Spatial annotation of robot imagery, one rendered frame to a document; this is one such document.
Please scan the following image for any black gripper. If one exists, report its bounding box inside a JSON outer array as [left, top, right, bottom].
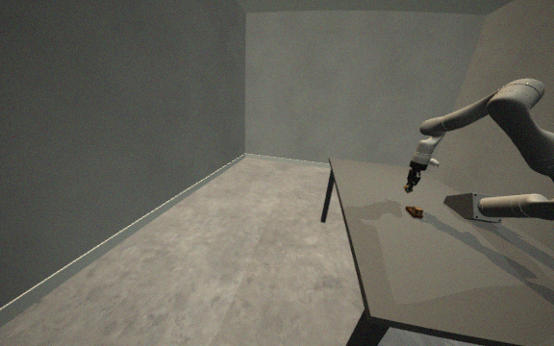
[[407, 161, 428, 191]]

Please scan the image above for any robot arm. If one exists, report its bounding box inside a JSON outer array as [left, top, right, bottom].
[[412, 79, 554, 220]]

